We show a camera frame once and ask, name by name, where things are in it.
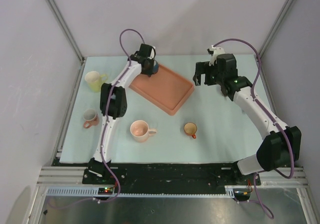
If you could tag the pink mug with handle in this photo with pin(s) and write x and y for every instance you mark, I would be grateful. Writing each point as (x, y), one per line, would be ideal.
(91, 118)

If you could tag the small orange mug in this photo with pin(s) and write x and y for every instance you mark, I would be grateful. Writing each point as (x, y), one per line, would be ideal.
(190, 129)

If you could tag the salmon plastic tray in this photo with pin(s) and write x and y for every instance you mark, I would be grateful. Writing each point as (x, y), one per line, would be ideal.
(166, 89)

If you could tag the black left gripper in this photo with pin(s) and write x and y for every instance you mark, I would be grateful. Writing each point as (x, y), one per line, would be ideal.
(150, 71)

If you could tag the aluminium frame rail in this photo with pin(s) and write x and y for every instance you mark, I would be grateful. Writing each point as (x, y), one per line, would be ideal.
(61, 176)

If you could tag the grey slotted cable duct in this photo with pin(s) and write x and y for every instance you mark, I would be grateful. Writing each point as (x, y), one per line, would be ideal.
(100, 192)

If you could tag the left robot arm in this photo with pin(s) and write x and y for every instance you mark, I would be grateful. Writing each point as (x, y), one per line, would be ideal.
(113, 103)

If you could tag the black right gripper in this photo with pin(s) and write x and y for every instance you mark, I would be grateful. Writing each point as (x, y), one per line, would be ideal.
(203, 68)

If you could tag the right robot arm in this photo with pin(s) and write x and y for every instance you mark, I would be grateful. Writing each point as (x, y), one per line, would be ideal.
(280, 142)

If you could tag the yellow faceted mug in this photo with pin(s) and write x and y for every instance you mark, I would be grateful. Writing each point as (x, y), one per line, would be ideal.
(95, 80)

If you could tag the large peach mug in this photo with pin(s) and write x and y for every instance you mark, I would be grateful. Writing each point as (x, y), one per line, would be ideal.
(141, 131)

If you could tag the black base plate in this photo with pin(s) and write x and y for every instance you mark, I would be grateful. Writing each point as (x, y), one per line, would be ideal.
(169, 179)

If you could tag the dark blue mug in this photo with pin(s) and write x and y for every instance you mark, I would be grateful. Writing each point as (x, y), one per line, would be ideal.
(155, 67)

